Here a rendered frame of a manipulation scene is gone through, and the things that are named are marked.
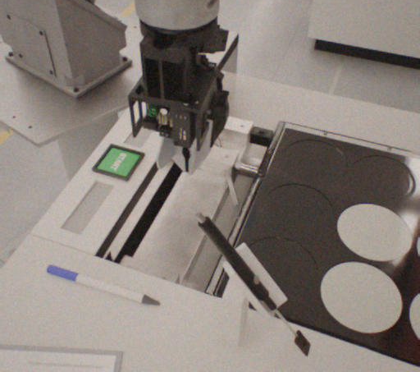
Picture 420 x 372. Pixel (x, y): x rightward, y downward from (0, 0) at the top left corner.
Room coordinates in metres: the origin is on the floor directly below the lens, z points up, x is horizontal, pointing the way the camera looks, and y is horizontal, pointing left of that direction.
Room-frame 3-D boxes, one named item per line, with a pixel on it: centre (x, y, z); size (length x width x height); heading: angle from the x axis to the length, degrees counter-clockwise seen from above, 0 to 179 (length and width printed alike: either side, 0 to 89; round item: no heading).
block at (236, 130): (0.67, -0.04, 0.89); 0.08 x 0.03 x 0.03; 69
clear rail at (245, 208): (0.51, -0.06, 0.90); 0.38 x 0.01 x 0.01; 159
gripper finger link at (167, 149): (0.42, 0.04, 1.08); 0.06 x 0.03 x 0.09; 164
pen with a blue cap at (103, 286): (0.32, 0.12, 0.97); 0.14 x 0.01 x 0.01; 71
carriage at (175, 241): (0.53, 0.02, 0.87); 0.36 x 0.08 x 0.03; 159
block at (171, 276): (0.37, 0.08, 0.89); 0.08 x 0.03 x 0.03; 69
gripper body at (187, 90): (0.42, 0.03, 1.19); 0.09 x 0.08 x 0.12; 164
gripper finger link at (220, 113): (0.43, 0.00, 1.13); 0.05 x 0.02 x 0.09; 74
